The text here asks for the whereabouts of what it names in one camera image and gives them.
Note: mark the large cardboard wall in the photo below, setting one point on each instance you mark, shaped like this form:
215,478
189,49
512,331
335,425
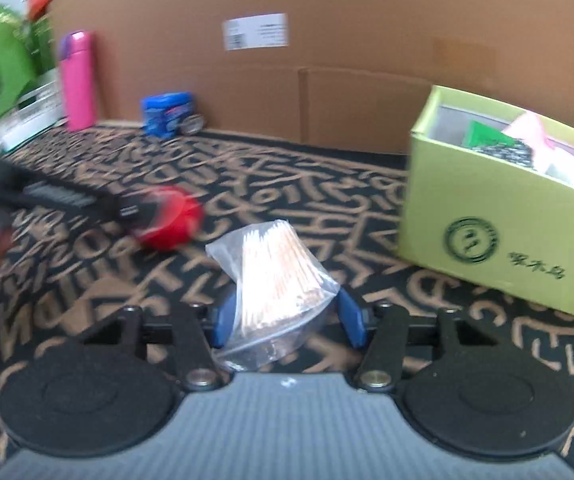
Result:
367,20

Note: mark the small grey round object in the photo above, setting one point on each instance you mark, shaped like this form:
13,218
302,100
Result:
193,124

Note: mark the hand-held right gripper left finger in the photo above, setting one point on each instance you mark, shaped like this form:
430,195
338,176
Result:
224,320

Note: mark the black patterned mat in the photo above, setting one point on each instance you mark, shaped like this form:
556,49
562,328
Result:
317,185

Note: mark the pink bottle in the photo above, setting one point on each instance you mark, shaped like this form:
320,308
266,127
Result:
77,80

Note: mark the white plastic crate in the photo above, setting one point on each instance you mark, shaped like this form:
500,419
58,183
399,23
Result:
32,105

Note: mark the light green shoe box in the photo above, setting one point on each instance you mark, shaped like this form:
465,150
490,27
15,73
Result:
492,220

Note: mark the white shipping label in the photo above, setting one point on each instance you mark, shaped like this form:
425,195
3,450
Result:
255,31

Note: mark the small blue box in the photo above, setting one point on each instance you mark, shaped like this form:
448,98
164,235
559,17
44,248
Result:
164,112

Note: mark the steel wool scrubber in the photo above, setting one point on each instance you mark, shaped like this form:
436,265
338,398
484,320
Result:
502,154

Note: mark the white glove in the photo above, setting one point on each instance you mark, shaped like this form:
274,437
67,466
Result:
562,165

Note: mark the red round object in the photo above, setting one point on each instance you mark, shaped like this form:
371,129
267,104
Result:
177,227

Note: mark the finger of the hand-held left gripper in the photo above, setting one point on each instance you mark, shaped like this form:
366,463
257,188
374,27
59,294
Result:
77,201

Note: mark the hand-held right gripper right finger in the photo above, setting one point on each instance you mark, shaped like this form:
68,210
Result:
351,319

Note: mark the bag of cotton swabs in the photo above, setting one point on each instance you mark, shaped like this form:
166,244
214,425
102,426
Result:
272,270

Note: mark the small green box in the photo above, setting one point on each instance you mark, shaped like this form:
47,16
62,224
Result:
482,135

